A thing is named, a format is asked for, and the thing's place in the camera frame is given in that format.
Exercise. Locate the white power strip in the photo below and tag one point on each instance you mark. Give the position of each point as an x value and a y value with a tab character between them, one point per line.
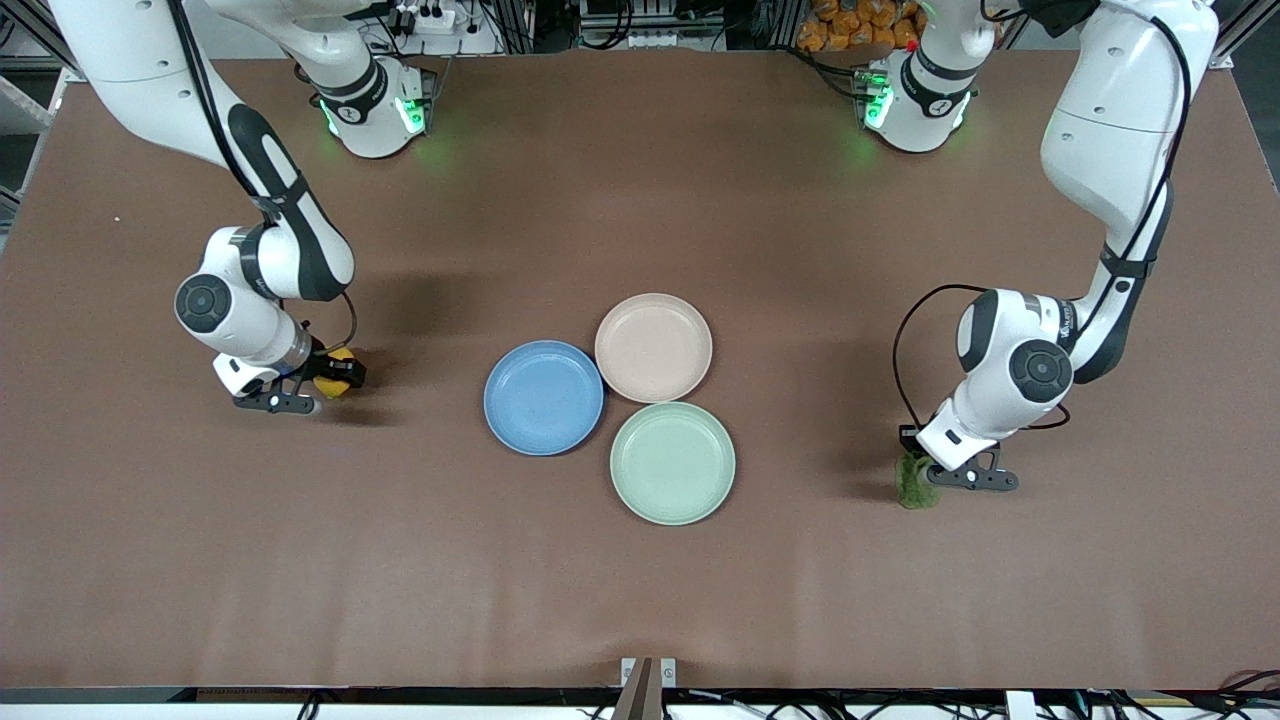
430	18

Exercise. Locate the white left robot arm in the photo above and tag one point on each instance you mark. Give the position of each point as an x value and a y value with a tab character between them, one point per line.
1110	120

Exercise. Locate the grey metal table bracket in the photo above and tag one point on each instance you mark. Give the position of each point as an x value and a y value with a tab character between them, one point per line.
640	695

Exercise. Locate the light green round plate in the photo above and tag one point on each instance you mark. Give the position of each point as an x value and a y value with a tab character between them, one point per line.
672	464

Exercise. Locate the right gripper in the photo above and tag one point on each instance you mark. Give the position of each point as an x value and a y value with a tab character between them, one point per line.
322	359

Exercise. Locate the bag of oranges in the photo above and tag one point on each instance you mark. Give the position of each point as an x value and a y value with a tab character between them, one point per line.
850	25

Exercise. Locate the blue round plate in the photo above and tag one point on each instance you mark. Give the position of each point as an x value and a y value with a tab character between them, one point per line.
543	398

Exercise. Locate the beige pink round plate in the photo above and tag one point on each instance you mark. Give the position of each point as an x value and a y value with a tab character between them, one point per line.
653	347

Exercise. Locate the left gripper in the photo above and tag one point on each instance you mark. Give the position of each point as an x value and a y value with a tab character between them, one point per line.
908	437

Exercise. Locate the green lettuce leaf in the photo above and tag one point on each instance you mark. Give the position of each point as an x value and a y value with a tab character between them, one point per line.
912	490

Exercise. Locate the small white box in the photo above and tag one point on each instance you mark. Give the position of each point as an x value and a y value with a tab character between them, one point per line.
1020	706

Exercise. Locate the yellow lemon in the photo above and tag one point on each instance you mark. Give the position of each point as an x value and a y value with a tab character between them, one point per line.
330	389

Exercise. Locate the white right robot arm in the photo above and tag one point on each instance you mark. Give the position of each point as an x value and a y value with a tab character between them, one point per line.
130	60

